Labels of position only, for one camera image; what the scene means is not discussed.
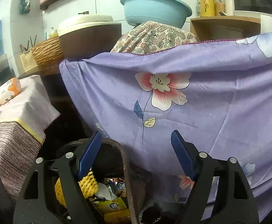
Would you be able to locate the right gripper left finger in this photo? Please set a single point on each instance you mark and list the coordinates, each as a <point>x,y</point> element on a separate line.
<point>37,202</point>

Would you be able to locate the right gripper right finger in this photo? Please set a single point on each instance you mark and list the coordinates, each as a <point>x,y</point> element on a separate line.
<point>234,201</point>

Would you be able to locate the yellow foam fruit net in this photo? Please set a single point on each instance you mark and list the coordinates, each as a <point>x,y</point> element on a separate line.
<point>88,185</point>

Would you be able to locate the yellow snack wrapper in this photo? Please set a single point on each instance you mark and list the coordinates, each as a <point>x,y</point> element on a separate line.
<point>112,211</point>

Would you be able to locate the white tissue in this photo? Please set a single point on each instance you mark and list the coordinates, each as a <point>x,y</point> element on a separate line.
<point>105,192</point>

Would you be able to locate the blue snack wrapper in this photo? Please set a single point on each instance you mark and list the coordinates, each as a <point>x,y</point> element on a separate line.
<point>117,185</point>

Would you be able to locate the black trash bin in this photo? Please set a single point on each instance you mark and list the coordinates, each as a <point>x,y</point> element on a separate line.
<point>105,157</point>

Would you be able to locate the striped purple tablecloth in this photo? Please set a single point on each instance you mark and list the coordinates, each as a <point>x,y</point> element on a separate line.
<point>23,121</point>

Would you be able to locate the purple floral cloth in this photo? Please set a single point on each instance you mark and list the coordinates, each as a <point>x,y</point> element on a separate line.
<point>217,94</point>

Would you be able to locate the orange white drink bottle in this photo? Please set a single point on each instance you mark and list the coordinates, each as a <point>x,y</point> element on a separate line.
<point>9,90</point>

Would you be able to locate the dark wooden counter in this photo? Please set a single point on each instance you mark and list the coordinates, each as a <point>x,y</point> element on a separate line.
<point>42,70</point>

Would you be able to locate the beige chopstick holder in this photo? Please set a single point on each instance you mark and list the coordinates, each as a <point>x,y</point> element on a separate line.
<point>28,61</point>

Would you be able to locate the woven pattern basin sink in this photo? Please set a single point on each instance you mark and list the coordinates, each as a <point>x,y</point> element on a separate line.
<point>48,52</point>

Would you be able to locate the yellow soap dispenser bottle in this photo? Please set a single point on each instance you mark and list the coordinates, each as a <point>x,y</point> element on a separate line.
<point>53,33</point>

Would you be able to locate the brown white rice cooker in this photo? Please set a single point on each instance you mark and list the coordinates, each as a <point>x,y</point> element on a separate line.
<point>86,35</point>

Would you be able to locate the wooden shelf cabinet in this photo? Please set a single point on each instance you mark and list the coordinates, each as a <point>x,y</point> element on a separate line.
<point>224,27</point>

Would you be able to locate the paisley cloth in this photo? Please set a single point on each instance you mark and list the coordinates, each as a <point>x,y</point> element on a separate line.
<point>152,37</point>

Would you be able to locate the glass jar with grains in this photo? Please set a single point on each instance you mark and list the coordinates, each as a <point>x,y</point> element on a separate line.
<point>224,7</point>

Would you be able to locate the light blue plastic basin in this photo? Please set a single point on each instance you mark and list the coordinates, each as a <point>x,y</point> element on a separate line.
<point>168,12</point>

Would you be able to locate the green wall pouch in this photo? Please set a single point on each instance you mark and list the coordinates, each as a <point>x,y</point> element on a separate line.
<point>25,6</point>

